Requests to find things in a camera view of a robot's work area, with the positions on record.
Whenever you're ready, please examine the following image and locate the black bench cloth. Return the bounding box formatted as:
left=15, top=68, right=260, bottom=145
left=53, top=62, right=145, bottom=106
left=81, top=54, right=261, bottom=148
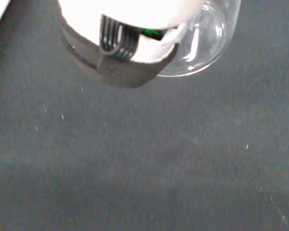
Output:
left=0, top=0, right=289, bottom=231

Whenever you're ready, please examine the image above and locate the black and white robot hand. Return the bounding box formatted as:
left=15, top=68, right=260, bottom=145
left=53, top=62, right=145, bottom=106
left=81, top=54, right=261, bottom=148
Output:
left=58, top=0, right=203, bottom=89

